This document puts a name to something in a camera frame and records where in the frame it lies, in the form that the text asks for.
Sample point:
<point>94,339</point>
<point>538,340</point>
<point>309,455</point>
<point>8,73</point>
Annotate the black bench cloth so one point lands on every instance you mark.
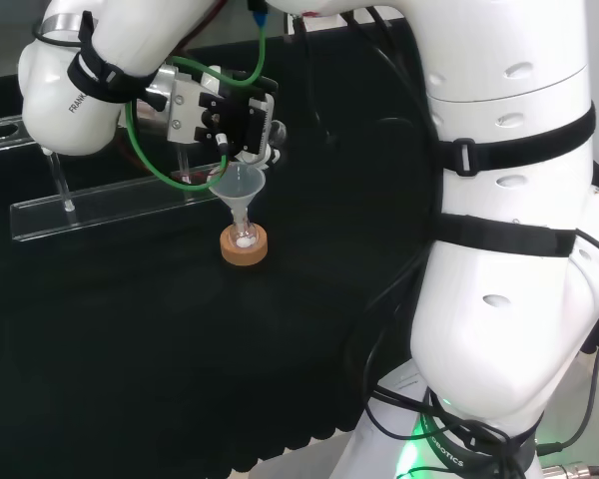
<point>130,324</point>

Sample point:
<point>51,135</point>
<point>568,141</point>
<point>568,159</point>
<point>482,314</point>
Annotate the silver metal connector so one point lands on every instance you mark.
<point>566,470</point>

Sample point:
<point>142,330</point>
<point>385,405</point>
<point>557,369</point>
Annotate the clear acrylic funnel stand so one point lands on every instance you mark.
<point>110,209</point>

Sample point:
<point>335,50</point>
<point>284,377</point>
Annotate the translucent plastic funnel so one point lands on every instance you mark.
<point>239,187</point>

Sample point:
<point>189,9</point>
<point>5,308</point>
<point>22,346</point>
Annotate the small glass round-bottom flask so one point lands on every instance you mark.
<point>243,239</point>

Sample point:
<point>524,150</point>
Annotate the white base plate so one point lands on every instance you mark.
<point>384,439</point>

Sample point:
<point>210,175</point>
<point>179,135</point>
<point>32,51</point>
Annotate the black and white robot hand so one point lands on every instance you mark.
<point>219,110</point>

